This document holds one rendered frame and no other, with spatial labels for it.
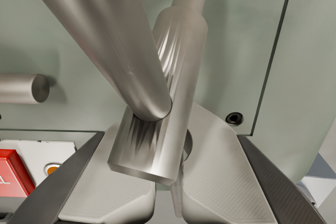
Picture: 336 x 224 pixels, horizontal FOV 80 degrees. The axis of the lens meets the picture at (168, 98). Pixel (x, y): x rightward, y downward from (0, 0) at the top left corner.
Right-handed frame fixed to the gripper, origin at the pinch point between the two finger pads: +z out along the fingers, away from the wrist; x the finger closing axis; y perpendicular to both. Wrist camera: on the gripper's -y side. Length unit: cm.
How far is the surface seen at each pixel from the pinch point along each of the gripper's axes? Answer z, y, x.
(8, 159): 1.8, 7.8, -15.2
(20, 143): 2.7, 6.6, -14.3
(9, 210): 128, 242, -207
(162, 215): 127, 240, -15
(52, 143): 2.7, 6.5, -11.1
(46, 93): 2.1, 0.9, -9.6
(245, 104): 2.8, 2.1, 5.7
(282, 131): 2.8, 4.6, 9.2
